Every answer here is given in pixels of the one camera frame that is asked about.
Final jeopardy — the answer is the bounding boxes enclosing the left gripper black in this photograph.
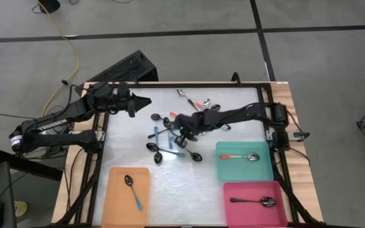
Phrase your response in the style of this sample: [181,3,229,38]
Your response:
[114,81,153,118]

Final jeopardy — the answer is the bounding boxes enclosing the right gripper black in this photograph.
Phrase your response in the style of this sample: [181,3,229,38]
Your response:
[174,112,209,149]

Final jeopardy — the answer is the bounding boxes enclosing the black computer tower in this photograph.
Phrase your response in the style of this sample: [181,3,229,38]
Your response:
[74,49,159,98]

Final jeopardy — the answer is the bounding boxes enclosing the white glossy table mat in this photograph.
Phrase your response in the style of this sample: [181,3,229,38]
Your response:
[92,87,293,226]

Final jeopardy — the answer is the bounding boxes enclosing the teal plastic tray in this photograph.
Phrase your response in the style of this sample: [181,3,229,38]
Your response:
[215,141,274,182]

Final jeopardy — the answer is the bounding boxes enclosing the orange plastic tray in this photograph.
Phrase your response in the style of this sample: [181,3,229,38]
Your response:
[101,167,151,228]

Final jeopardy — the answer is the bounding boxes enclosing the pink plastic tray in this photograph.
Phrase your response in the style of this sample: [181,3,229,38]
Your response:
[222,180,288,228]

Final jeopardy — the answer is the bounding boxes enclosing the black floor bar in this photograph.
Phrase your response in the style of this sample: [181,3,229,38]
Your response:
[0,148,65,182]

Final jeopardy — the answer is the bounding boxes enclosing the black round base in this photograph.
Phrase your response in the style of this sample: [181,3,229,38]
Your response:
[37,0,61,15]

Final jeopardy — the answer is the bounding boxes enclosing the yellow tape roll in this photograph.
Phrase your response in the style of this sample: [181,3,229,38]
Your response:
[13,201,28,219]

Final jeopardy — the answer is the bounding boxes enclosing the black metal table frame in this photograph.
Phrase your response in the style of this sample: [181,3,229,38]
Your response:
[74,82,300,227]

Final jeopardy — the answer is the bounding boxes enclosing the yellow cable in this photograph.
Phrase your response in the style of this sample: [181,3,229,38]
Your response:
[36,0,80,123]

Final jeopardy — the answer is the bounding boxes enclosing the black cable bundle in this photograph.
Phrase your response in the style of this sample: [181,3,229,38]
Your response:
[60,147,104,226]
[276,174,326,226]

